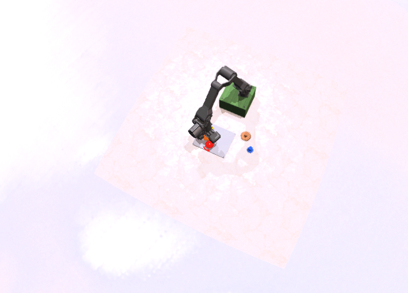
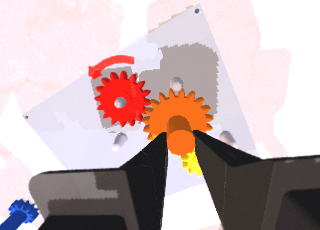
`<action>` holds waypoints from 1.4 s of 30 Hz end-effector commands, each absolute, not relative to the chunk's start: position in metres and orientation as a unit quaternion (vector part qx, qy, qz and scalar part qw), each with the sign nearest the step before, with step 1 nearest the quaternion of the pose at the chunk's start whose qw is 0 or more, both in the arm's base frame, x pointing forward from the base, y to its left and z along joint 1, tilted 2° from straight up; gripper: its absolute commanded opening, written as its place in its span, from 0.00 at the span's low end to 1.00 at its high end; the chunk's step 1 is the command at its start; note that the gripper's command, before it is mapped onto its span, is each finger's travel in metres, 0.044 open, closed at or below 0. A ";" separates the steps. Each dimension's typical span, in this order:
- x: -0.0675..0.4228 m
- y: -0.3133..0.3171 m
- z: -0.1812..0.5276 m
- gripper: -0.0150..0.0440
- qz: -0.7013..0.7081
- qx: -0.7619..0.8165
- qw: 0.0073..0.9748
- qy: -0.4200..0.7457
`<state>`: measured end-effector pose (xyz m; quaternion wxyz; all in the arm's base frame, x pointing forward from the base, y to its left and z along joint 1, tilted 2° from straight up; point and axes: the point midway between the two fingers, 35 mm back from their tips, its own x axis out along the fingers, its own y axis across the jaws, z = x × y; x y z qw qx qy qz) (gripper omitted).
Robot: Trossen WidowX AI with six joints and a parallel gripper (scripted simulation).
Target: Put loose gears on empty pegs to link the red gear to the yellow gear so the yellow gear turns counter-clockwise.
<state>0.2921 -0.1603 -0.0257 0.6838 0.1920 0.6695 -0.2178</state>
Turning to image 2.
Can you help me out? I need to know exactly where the red gear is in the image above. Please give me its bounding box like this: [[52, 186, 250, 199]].
[[94, 71, 151, 127]]

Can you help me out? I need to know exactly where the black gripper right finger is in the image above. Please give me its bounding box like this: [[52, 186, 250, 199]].
[[192, 130, 320, 230]]

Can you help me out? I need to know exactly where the orange gear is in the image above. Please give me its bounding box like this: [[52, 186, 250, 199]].
[[142, 88, 214, 156]]

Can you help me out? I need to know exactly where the yellow gear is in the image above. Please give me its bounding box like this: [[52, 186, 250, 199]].
[[181, 149, 202, 176]]

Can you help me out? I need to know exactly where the small blue gear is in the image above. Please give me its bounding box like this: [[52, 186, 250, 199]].
[[0, 198, 40, 230]]

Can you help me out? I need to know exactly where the light grey board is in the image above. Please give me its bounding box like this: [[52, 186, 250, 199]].
[[21, 2, 259, 197]]

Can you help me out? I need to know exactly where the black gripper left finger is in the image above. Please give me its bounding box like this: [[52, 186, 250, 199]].
[[28, 132, 168, 230]]

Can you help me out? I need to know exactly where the red curved arrow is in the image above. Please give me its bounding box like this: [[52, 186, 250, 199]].
[[89, 55, 134, 79]]

